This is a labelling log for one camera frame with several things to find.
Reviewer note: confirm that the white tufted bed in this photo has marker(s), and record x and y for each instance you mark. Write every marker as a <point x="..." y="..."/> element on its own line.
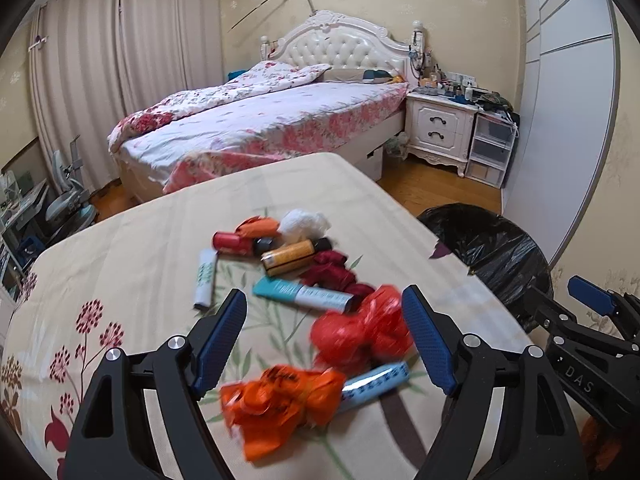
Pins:
<point x="345" y="45"/>

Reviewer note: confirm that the orange plastic bag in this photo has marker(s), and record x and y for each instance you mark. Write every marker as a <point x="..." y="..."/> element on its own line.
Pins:
<point x="280" y="400"/>

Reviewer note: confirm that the beige curtain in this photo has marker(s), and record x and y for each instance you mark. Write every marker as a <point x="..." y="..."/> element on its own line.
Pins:
<point x="165" y="50"/>
<point x="75" y="100"/>

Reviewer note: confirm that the teal tube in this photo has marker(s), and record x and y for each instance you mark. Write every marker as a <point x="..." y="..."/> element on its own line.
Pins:
<point x="305" y="296"/>

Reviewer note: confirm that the floral bed sheet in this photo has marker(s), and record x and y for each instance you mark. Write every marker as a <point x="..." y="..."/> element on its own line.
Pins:
<point x="300" y="120"/>

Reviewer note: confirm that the teal pillow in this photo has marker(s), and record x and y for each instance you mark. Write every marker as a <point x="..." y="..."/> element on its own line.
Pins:
<point x="235" y="76"/>

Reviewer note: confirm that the red plastic bag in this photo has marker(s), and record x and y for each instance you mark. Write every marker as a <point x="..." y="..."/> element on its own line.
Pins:
<point x="362" y="330"/>

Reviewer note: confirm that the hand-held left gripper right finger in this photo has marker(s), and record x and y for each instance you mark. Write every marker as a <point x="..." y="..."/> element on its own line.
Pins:
<point x="427" y="341"/>

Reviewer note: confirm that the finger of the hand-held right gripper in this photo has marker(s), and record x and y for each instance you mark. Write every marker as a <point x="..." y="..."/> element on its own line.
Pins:
<point x="547" y="310"/>
<point x="590" y="294"/>

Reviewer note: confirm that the small orange crumpled wrapper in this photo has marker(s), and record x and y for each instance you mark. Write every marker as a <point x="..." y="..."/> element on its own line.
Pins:
<point x="257" y="226"/>

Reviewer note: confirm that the thin metal pole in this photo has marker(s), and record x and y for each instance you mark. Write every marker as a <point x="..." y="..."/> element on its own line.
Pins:
<point x="280" y="2"/>

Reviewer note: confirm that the white crumpled tissue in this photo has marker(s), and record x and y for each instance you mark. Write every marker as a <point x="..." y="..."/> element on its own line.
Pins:
<point x="305" y="222"/>

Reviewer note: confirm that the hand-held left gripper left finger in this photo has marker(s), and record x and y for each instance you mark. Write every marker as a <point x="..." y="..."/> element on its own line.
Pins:
<point x="222" y="331"/>

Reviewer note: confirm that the white nightstand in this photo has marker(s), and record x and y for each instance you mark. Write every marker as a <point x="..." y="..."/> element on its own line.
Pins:
<point x="440" y="127"/>

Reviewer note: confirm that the clear plastic drawer unit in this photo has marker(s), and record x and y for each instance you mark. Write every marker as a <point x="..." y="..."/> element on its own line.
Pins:
<point x="492" y="147"/>

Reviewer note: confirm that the white wardrobe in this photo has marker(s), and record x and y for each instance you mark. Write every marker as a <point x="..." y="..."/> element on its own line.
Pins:
<point x="565" y="110"/>

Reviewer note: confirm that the trash bin with black bag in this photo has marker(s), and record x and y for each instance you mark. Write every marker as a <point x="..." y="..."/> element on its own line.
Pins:
<point x="492" y="257"/>

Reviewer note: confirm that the cream floral tablecloth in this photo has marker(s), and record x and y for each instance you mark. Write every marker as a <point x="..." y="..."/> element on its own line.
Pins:
<point x="125" y="270"/>

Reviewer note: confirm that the clutter of small bottles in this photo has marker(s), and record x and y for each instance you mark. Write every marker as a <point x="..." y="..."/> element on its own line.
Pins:
<point x="455" y="86"/>

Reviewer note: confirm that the white tube with green print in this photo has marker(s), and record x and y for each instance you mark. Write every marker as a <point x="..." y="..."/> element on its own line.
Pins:
<point x="206" y="280"/>

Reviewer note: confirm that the grey study desk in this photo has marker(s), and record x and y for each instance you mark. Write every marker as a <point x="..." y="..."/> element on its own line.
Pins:
<point x="20" y="220"/>

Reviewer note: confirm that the light blue tube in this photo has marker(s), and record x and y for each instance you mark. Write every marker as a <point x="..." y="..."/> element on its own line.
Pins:
<point x="372" y="385"/>

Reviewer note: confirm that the floral duvet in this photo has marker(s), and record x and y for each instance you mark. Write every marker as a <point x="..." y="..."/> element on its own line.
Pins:
<point x="240" y="92"/>

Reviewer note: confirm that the orange clothing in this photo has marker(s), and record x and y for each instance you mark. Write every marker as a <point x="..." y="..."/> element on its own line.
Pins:
<point x="607" y="447"/>

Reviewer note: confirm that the yellow bottle with black cap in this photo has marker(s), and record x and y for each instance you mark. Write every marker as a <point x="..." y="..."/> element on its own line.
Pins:
<point x="292" y="256"/>

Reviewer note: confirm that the dark red cloth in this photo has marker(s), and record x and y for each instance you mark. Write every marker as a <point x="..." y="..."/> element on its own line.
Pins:
<point x="335" y="274"/>

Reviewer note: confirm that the grey desk chair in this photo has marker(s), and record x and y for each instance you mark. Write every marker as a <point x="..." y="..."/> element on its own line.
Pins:
<point x="70" y="195"/>

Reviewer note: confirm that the red bottle with black cap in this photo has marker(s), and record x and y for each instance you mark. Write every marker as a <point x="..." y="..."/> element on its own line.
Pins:
<point x="232" y="242"/>

